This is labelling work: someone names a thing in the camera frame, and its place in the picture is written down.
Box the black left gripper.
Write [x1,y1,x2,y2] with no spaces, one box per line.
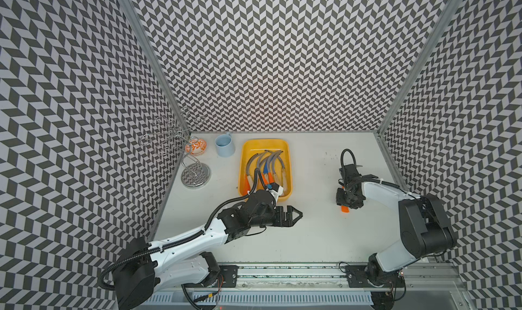
[249,204,303,227]

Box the grey sickle wooden handle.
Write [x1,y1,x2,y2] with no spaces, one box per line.
[277,151,288,195]

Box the sickle wooden handle group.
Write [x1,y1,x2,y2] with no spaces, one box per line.
[256,150,271,185]

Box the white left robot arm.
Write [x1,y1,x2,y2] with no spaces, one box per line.
[97,190,303,309]

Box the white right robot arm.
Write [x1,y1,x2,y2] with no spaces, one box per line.
[336,164,458,287]

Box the yellow plastic storage box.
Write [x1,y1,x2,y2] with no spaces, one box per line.
[237,138,292,203]

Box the light blue ceramic cup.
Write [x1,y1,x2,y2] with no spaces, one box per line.
[215,132,235,158]

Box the orange patterned white bowl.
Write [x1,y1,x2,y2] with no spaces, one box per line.
[185,136,207,156]

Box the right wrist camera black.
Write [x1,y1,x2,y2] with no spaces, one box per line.
[339,164,361,184]

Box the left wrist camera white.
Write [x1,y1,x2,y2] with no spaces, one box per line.
[266,182,284,201]

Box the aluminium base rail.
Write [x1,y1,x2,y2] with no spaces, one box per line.
[140,262,475,309]

